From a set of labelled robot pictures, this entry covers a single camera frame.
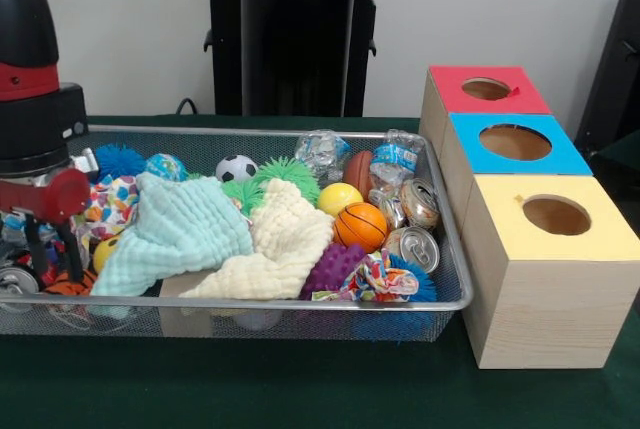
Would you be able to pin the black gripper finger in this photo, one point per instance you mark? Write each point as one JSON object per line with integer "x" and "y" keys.
{"x": 71, "y": 251}
{"x": 36, "y": 246}

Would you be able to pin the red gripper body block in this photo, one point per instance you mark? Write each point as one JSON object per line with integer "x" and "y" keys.
{"x": 60, "y": 196}

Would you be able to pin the large colourful print cloth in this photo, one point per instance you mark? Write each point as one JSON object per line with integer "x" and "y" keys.
{"x": 110, "y": 204}

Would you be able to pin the mint green waffle cloth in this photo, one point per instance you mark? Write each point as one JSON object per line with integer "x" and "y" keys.
{"x": 185, "y": 229}

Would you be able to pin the cream waffle cloth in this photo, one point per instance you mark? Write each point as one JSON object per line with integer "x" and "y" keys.
{"x": 290, "y": 234}

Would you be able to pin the orange toy basketball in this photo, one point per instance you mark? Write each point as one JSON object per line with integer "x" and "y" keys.
{"x": 360, "y": 228}

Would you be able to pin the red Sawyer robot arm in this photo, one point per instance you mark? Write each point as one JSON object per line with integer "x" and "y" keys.
{"x": 25, "y": 9}

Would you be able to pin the silver mesh bin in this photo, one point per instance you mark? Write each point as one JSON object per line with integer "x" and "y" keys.
{"x": 450, "y": 299}

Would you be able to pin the wooden three-hole box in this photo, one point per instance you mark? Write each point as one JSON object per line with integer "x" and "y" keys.
{"x": 550, "y": 309}

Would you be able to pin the yellow smiley ball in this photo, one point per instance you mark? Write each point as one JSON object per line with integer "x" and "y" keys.
{"x": 105, "y": 251}

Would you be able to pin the orange striped plush tiger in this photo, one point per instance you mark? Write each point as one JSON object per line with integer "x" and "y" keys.
{"x": 65, "y": 288}

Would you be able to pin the small blue spiky ball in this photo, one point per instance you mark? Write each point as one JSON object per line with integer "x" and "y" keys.
{"x": 117, "y": 159}

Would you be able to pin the black and white soccer ball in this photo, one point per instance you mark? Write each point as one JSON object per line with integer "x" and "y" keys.
{"x": 237, "y": 168}

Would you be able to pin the dark green tablecloth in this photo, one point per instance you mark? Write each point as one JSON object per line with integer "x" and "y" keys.
{"x": 250, "y": 384}
{"x": 622, "y": 159}

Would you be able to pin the purple spiky ball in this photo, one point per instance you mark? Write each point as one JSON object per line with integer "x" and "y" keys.
{"x": 332, "y": 269}

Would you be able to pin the black chair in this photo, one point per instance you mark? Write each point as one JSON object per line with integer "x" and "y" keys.
{"x": 615, "y": 74}

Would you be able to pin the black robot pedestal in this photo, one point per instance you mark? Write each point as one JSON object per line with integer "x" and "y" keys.
{"x": 300, "y": 49}

